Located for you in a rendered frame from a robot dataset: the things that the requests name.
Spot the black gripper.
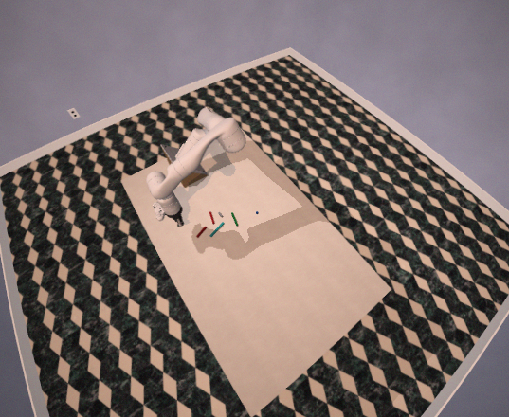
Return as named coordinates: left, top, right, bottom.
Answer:
left=166, top=207, right=184, bottom=227

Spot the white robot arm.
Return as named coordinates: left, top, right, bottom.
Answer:
left=146, top=107, right=246, bottom=221

